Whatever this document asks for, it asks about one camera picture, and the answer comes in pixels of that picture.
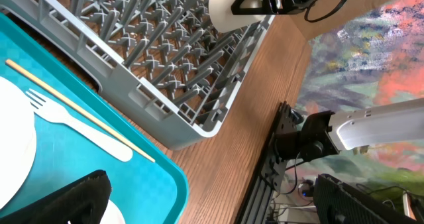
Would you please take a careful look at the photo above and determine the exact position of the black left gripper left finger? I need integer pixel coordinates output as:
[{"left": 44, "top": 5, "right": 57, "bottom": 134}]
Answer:
[{"left": 1, "top": 170, "right": 112, "bottom": 224}]

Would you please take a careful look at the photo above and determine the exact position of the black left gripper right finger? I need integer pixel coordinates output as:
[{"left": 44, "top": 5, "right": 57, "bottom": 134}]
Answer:
[{"left": 313, "top": 174, "right": 417, "bottom": 224}]

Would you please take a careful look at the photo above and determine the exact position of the white small cup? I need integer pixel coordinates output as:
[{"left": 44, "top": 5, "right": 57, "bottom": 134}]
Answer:
[{"left": 208, "top": 0, "right": 266, "bottom": 33}]

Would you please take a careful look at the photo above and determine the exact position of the bowl with food scraps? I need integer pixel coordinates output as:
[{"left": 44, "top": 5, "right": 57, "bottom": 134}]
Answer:
[{"left": 100, "top": 200, "right": 125, "bottom": 224}]

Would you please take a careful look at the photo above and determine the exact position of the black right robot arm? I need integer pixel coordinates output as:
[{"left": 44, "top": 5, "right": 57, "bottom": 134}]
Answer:
[{"left": 212, "top": 0, "right": 423, "bottom": 162}]

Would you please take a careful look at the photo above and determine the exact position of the teal plastic tray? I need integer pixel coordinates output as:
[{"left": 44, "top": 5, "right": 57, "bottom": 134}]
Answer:
[{"left": 1, "top": 15, "right": 189, "bottom": 223}]

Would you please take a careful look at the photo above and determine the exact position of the grey dish rack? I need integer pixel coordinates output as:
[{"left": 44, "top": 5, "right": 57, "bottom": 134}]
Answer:
[{"left": 1, "top": 0, "right": 273, "bottom": 150}]

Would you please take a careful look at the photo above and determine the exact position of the white plastic fork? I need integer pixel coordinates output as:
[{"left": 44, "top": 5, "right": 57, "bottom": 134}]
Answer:
[{"left": 25, "top": 89, "right": 133, "bottom": 162}]

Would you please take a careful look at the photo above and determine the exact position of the pink plate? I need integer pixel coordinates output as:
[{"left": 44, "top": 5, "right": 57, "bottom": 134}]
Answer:
[{"left": 1, "top": 78, "right": 36, "bottom": 207}]

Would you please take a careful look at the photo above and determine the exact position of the wooden chopstick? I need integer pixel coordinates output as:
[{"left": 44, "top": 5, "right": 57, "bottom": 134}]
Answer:
[{"left": 5, "top": 59, "right": 155, "bottom": 162}]

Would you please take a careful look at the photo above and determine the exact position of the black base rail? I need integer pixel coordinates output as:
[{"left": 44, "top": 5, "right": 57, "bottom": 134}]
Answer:
[{"left": 235, "top": 102, "right": 296, "bottom": 224}]

